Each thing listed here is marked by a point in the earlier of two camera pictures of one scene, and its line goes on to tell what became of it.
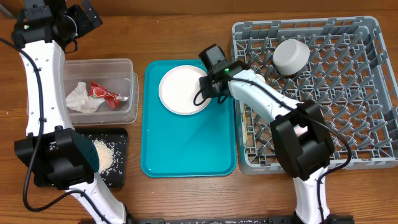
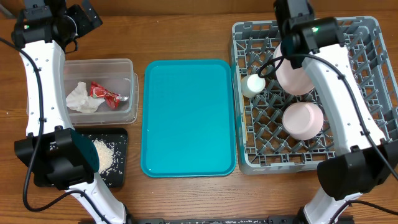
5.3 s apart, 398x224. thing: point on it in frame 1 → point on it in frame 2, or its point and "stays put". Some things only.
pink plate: x=178 y=88 → x=294 y=81
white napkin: x=79 y=100 stays put
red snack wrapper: x=112 y=99 stays put
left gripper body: x=76 y=23 stays put
